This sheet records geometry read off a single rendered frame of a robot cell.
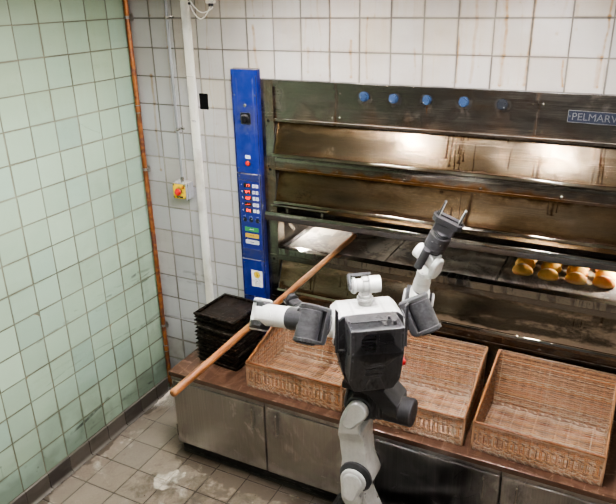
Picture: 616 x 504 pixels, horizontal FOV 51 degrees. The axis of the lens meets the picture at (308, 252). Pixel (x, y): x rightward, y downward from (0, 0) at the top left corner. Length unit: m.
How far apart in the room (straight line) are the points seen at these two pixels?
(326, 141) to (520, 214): 1.01
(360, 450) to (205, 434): 1.27
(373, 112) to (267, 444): 1.81
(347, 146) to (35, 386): 2.03
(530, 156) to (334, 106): 0.96
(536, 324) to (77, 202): 2.42
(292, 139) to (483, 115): 0.98
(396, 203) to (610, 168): 0.97
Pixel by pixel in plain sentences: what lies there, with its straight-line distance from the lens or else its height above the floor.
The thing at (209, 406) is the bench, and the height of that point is 0.42.
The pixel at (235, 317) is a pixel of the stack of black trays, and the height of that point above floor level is 0.87.
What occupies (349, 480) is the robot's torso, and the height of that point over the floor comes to 0.63.
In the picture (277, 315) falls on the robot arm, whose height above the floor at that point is 1.36.
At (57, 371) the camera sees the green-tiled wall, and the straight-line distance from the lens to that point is 3.79.
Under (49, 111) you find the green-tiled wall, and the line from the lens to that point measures 3.48.
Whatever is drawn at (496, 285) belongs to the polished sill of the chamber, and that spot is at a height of 1.18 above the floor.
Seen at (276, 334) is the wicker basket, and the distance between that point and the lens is 3.64.
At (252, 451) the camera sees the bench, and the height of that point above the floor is 0.20.
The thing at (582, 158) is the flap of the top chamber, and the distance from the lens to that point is 3.02.
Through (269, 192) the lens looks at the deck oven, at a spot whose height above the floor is 1.50.
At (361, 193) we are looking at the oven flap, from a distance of 3.30.
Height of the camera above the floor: 2.52
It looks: 22 degrees down
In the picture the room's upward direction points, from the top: 1 degrees counter-clockwise
